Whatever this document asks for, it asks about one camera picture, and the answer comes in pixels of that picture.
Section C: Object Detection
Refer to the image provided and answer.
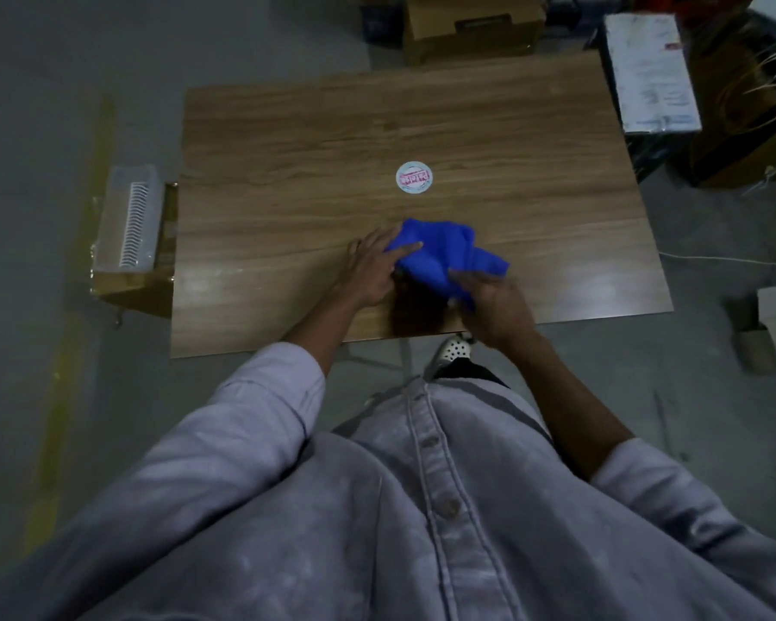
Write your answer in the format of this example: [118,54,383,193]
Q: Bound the red plastic item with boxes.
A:
[627,0,758,23]

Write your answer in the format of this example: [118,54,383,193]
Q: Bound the person's left forearm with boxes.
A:
[283,293,366,377]

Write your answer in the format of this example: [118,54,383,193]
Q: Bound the thin white wire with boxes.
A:
[743,158,776,198]

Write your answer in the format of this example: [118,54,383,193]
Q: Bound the large brown cardboard box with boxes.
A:
[682,5,776,190]

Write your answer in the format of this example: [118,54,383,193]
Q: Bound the round white foil lid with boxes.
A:
[395,160,434,198]

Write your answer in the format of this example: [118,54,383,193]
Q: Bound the brown cardboard box with handle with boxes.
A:
[403,0,548,66]

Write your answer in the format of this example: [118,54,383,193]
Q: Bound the person's left hand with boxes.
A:
[346,224,425,311]

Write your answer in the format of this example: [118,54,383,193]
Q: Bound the light denim shirt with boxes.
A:
[0,342,776,621]

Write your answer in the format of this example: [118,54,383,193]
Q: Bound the clear plastic box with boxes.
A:
[90,164,166,274]

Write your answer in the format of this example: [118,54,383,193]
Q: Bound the person's right forearm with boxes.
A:
[507,336,636,483]

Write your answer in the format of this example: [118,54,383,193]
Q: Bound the wooden table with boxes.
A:
[169,51,676,360]

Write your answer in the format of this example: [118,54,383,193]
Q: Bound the blue cloth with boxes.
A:
[387,217,512,311]

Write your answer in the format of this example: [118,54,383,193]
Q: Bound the black trousers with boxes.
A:
[433,358,512,390]

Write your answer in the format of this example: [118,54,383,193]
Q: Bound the white perforated shoe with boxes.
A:
[424,336,478,381]

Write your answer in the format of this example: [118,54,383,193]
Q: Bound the white cable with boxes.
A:
[658,251,776,267]

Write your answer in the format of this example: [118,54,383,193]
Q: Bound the person's right hand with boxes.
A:
[447,267,541,351]

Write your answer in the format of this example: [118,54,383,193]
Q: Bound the black box with white label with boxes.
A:
[585,12,704,183]

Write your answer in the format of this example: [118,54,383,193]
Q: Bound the dark blue small box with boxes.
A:
[360,0,407,41]

